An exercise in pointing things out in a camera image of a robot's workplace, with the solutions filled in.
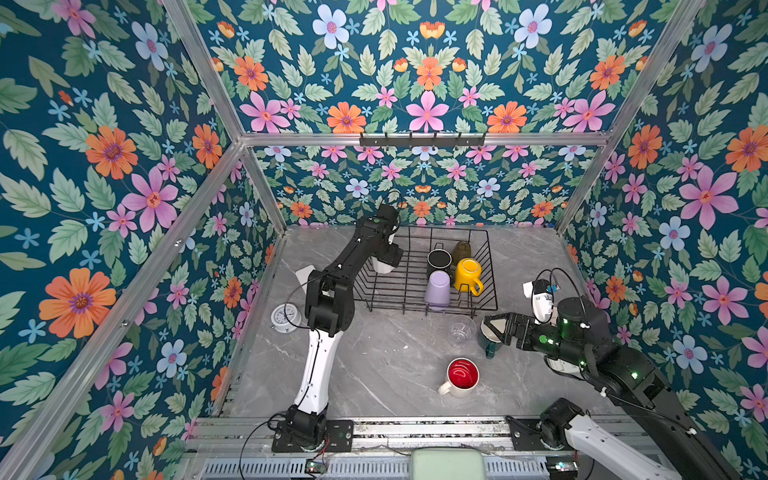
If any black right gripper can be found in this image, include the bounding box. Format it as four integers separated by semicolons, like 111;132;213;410
482;313;588;371

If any green and cream mug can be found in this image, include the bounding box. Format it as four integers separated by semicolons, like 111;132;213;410
478;317;506;359

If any black mug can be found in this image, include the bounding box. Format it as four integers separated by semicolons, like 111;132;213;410
426;242;453;277

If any yellow plastic mug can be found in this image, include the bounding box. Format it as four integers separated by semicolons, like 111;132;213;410
454;258;485;297

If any lavender plastic cup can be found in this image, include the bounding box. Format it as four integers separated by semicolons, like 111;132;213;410
424;270;452;311

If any gold glitter cup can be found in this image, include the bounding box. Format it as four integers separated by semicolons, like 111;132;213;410
451;241;472;266

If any cream ceramic mug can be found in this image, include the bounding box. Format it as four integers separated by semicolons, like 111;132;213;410
372;258;395;275

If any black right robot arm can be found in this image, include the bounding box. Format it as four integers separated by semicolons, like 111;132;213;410
483;296;740;479

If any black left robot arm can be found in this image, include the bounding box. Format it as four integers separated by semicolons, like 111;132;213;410
273;205;403;452

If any clear glass cup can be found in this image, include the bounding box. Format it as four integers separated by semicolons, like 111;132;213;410
448;315;476;348

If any red interior white mug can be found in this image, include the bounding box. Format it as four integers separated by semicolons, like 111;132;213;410
438;358;480;398

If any white rectangular box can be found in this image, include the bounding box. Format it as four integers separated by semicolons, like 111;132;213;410
295;265;315;293

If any white round alarm clock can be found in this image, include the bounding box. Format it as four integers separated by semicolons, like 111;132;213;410
270;303;302;334

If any pale green box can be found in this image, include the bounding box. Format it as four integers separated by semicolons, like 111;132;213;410
409;448;486;480

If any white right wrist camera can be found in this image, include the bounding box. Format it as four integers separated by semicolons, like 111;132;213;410
523;279;556;324

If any black wire dish rack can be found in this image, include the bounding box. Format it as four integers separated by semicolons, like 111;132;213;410
354;226;498;317

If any metal hook rail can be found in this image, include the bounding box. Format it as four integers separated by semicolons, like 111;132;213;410
358;132;486;149

